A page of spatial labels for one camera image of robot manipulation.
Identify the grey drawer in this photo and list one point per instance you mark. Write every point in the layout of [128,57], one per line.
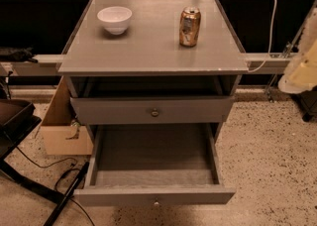
[152,110]
[166,164]

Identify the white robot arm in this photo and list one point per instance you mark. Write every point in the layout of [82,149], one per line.
[301,73]

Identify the grey top drawer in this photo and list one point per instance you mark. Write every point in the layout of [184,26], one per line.
[152,110]

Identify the grey drawer cabinet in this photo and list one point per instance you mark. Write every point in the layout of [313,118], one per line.
[147,60]

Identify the dented gold soda can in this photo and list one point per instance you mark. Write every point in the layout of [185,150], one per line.
[189,26]

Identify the white ceramic bowl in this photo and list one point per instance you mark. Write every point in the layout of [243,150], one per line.
[115,20]

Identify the cardboard box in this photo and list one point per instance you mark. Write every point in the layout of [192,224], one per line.
[62,132]

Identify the black stand leg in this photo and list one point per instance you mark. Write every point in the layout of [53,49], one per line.
[68,194]

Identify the black chair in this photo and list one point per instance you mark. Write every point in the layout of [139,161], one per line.
[17,121]

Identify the dark cabinet at right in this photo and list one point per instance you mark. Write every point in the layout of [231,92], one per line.
[307,101]

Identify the black bag on rail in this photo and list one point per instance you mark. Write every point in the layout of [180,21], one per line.
[17,55]

